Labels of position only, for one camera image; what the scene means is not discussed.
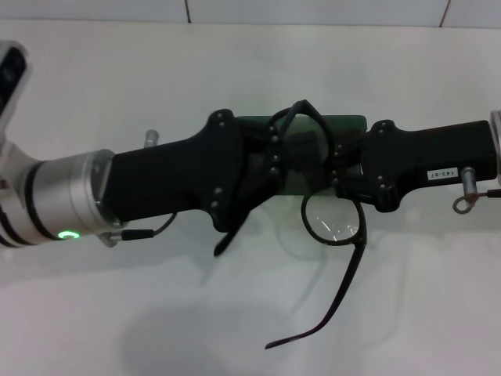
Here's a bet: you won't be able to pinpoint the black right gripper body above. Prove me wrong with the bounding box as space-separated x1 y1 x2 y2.
357 119 501 215

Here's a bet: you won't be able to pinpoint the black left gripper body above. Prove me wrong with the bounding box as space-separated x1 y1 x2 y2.
102 109 254 233

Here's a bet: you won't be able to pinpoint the green glasses case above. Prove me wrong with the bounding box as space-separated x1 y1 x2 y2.
238 114 367 197

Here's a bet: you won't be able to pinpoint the black glasses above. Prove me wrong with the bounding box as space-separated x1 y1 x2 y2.
213 99 369 350

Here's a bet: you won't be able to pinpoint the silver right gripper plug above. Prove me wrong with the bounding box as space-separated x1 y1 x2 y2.
461 167 478 197

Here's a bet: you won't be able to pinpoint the grey right gripper cable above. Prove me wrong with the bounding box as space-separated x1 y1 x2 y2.
451 189 501 215

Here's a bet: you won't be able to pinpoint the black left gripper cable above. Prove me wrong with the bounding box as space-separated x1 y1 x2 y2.
113 212 178 240

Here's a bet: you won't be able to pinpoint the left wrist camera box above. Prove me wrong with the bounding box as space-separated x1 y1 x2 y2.
0 38 31 136

